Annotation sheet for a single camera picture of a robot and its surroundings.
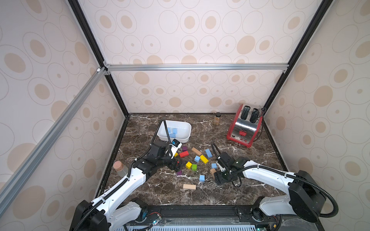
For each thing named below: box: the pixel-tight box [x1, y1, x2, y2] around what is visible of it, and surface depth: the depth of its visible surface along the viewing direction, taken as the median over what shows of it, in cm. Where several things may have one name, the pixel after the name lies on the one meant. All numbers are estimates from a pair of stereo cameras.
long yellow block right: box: [199, 154, 210, 165], surface depth 95 cm
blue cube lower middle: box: [199, 174, 206, 182], surface depth 86 cm
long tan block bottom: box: [183, 183, 197, 190], surface depth 84 cm
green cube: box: [191, 164, 198, 172], surface depth 90 cm
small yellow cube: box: [185, 161, 193, 170], surface depth 91 cm
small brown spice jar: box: [213, 112, 222, 126], surface depth 111 cm
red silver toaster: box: [226, 103, 264, 148], surface depth 94 cm
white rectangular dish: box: [157, 119, 192, 143], surface depth 111 cm
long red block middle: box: [179, 150, 189, 158], surface depth 97 cm
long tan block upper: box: [191, 146, 202, 156], surface depth 99 cm
